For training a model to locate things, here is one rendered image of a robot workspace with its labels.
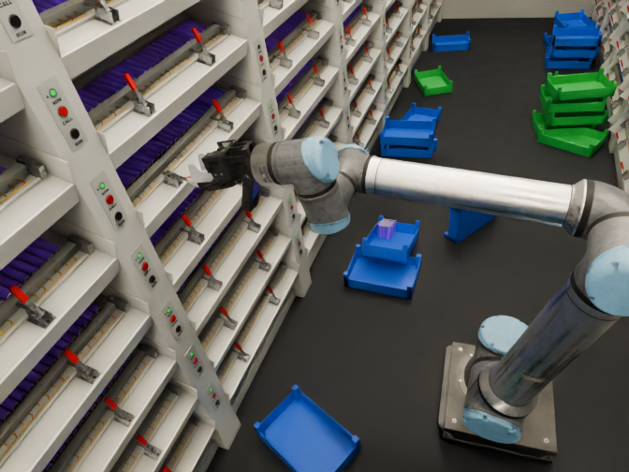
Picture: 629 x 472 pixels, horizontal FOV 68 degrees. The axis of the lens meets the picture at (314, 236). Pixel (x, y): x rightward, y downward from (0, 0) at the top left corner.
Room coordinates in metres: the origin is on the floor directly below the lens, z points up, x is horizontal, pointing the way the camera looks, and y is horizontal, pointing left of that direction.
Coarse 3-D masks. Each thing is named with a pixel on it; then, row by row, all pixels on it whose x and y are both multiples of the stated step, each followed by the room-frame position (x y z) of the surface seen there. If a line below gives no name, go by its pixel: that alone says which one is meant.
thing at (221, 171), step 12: (240, 144) 0.89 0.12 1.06; (252, 144) 0.87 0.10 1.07; (204, 156) 0.89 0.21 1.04; (216, 156) 0.86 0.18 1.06; (228, 156) 0.88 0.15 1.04; (240, 156) 0.86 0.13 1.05; (216, 168) 0.87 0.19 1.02; (228, 168) 0.87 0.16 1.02; (240, 168) 0.87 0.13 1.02; (228, 180) 0.86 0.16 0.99; (240, 180) 0.87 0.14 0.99; (252, 180) 0.83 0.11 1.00
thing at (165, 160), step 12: (228, 96) 1.33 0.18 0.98; (204, 120) 1.21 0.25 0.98; (192, 132) 1.15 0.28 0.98; (180, 144) 1.09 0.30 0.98; (168, 156) 1.04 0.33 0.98; (156, 168) 1.00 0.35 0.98; (168, 168) 1.02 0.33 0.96; (144, 180) 0.95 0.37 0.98; (132, 192) 0.91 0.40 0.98; (144, 192) 0.93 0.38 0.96
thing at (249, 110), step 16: (224, 80) 1.41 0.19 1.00; (240, 80) 1.39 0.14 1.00; (240, 96) 1.37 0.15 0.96; (256, 96) 1.37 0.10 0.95; (224, 112) 1.29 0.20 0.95; (240, 112) 1.30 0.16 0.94; (256, 112) 1.34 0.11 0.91; (208, 128) 1.21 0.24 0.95; (240, 128) 1.24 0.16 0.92; (192, 144) 1.13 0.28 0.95; (208, 144) 1.14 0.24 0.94; (224, 144) 1.15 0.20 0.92; (176, 160) 1.06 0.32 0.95; (192, 160) 1.07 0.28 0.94; (160, 176) 1.00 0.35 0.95; (160, 192) 0.94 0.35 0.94; (176, 192) 0.94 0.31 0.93; (144, 208) 0.89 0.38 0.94; (160, 208) 0.89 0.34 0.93; (144, 224) 0.83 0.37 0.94; (160, 224) 0.88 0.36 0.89
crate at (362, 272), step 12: (360, 252) 1.55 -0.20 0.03; (360, 264) 1.50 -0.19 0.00; (372, 264) 1.49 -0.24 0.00; (384, 264) 1.48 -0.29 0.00; (396, 264) 1.46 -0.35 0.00; (408, 264) 1.45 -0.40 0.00; (420, 264) 1.42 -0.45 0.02; (348, 276) 1.39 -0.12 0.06; (360, 276) 1.43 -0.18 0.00; (372, 276) 1.41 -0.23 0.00; (384, 276) 1.40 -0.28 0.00; (396, 276) 1.39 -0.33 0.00; (408, 276) 1.38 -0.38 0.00; (360, 288) 1.35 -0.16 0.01; (372, 288) 1.33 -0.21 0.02; (384, 288) 1.30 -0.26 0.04; (396, 288) 1.28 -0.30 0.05; (408, 288) 1.26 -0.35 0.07
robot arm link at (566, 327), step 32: (608, 224) 0.57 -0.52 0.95; (608, 256) 0.50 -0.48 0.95; (576, 288) 0.52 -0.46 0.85; (608, 288) 0.47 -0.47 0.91; (544, 320) 0.55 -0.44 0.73; (576, 320) 0.50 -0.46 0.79; (608, 320) 0.47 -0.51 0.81; (512, 352) 0.58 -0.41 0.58; (544, 352) 0.52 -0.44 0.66; (576, 352) 0.49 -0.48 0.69; (480, 384) 0.60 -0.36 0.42; (512, 384) 0.54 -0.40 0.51; (544, 384) 0.51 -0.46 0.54; (480, 416) 0.54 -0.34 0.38; (512, 416) 0.51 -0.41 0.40
